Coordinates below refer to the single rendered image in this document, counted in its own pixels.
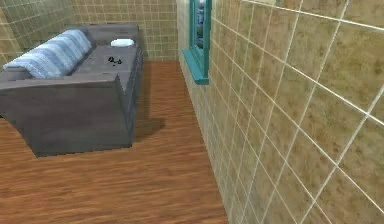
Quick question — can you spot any black headset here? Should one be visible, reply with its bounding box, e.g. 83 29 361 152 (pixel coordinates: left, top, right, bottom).
107 56 123 67

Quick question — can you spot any grey sofa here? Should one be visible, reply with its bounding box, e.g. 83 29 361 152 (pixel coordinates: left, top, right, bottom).
0 23 144 158

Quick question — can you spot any blue striped sofa cushion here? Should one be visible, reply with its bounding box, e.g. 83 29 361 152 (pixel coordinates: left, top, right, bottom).
2 29 93 80

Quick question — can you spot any teal framed window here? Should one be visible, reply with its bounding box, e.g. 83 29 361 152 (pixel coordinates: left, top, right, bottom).
182 0 213 86

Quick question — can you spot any white bowl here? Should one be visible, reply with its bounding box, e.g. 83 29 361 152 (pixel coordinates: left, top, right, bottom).
110 38 136 48

